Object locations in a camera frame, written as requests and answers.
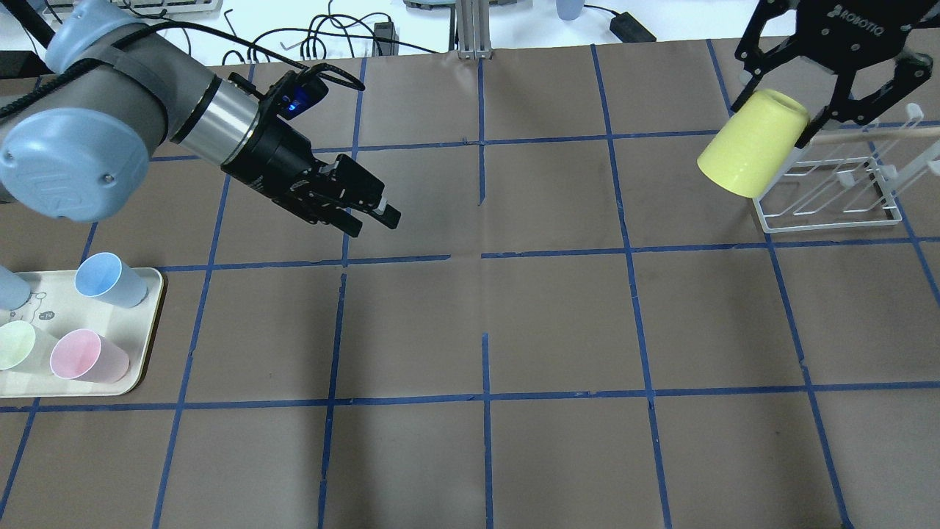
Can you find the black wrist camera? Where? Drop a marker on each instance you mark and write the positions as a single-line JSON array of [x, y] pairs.
[[295, 93]]

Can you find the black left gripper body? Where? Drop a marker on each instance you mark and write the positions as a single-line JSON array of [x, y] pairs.
[[269, 157]]

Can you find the yellow plastic cup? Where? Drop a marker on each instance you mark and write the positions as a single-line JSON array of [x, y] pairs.
[[748, 152]]

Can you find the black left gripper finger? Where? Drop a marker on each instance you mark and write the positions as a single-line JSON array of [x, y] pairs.
[[317, 206], [359, 189]]

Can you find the pale green plastic cup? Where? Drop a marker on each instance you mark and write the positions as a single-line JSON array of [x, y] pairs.
[[22, 349]]

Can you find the pink plastic cup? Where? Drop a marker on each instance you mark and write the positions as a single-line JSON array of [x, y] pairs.
[[84, 355]]

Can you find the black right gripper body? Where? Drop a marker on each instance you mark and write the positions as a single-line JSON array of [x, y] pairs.
[[844, 33]]

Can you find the white wire cup rack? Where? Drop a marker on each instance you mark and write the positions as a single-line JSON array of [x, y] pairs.
[[850, 178]]

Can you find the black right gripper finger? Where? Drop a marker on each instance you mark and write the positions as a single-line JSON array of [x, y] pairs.
[[912, 70], [758, 63]]

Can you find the black power adapter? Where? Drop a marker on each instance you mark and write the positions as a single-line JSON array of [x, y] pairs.
[[629, 30]]

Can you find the white plastic tray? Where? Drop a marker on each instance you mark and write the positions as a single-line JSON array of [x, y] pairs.
[[58, 308]]

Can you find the light blue cup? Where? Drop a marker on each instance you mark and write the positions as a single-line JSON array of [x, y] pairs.
[[104, 277], [15, 291]]

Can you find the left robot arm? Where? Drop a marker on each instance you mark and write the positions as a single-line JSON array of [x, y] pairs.
[[80, 145]]

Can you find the aluminium frame post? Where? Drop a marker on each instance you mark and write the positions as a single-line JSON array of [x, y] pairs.
[[472, 29]]

